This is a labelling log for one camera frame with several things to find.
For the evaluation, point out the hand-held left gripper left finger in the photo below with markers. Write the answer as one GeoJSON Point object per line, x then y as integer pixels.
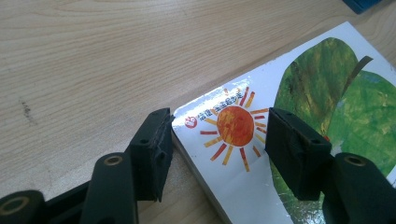
{"type": "Point", "coordinates": [152, 155]}

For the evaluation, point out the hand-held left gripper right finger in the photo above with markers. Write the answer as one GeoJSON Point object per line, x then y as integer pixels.
{"type": "Point", "coordinates": [295, 155]}

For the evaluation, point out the white book with green leaf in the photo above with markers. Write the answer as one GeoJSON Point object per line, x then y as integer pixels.
{"type": "Point", "coordinates": [249, 186]}

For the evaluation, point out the blue plastic file rack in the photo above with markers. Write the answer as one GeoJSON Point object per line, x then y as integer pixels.
{"type": "Point", "coordinates": [361, 4]}

